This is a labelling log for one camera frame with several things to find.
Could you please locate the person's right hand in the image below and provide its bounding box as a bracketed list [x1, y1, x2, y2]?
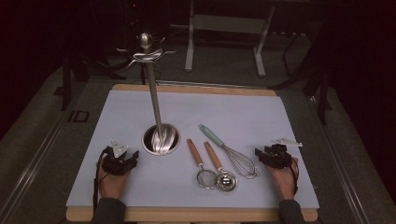
[265, 157, 300, 202]

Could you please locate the grey metal frame stand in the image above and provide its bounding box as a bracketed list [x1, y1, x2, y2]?
[169, 0, 276, 78]

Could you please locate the metal floor rail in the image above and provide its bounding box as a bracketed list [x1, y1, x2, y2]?
[0, 83, 87, 224]
[306, 92, 372, 224]

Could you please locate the person's left hand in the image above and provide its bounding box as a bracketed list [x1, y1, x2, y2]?
[97, 167, 132, 200]

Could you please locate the egg separator with wooden handle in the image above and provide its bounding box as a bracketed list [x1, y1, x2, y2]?
[204, 141, 238, 192]

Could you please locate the white table mat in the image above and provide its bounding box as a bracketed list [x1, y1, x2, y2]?
[65, 90, 320, 210]

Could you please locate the black stand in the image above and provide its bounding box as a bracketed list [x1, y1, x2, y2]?
[53, 46, 127, 112]
[268, 27, 333, 126]

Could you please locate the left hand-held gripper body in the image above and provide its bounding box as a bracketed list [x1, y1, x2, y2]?
[100, 139, 135, 176]

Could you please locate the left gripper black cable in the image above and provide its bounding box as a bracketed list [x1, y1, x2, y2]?
[92, 148, 110, 217]

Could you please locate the steel utensil rack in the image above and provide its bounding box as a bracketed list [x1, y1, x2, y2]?
[116, 32, 182, 157]

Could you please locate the whisk with mint handle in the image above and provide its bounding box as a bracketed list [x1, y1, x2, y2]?
[198, 123, 260, 180]

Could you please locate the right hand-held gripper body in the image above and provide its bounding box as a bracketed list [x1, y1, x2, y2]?
[263, 138, 304, 171]

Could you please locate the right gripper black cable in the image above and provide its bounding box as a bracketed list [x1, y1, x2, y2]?
[289, 157, 301, 197]

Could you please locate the small strainer with wooden handle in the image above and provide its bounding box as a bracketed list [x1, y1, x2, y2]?
[186, 138, 218, 190]

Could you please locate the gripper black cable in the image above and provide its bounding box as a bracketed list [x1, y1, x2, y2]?
[289, 157, 301, 197]
[92, 148, 110, 217]

